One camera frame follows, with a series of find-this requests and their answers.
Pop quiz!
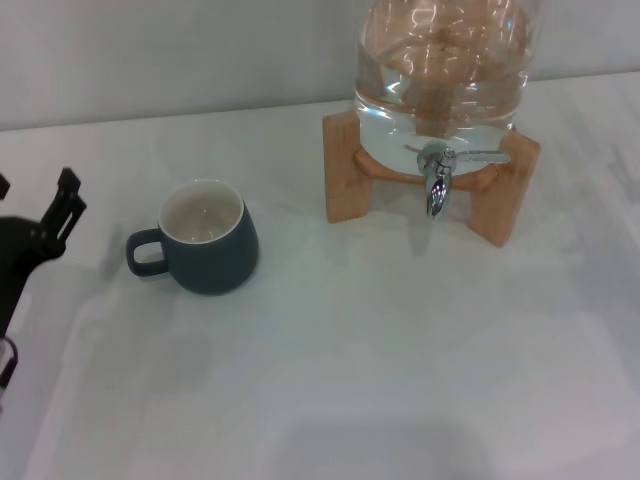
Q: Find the chrome faucet tap with lever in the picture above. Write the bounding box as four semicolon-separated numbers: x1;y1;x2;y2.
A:
403;141;511;221

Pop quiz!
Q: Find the wooden dispenser stand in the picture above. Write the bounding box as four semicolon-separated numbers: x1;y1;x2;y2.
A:
322;110;541;249

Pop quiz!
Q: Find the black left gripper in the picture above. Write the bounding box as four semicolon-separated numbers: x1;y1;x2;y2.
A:
0;167;87;341

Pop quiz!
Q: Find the clear glass water dispenser jar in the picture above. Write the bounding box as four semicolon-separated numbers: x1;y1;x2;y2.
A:
352;0;544;179

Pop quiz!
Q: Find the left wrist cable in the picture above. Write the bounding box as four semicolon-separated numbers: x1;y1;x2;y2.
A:
0;337;19;396

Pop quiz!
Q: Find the dark teal ceramic mug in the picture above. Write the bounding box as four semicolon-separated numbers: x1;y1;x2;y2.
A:
125;178;260;296

